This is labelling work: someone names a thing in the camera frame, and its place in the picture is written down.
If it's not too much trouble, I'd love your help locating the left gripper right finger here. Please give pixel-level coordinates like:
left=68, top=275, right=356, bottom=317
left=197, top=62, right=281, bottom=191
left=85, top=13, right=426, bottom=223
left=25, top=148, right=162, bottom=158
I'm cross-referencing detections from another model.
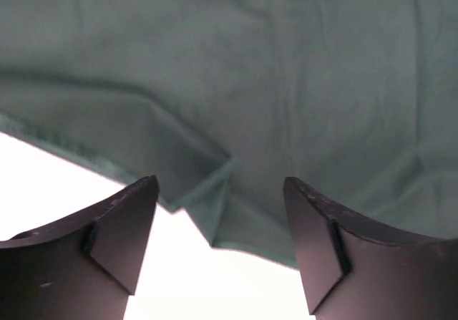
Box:
left=283, top=177, right=457, bottom=320

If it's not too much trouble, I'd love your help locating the dark green cloth napkin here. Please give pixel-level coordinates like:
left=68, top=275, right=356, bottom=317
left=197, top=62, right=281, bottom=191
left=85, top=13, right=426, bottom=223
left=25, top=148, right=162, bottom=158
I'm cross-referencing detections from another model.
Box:
left=1, top=0, right=457, bottom=266

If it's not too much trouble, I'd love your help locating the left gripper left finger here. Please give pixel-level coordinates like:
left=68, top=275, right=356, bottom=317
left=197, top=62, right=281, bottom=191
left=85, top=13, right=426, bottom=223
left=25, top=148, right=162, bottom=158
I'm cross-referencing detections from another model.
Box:
left=1, top=175, right=158, bottom=320

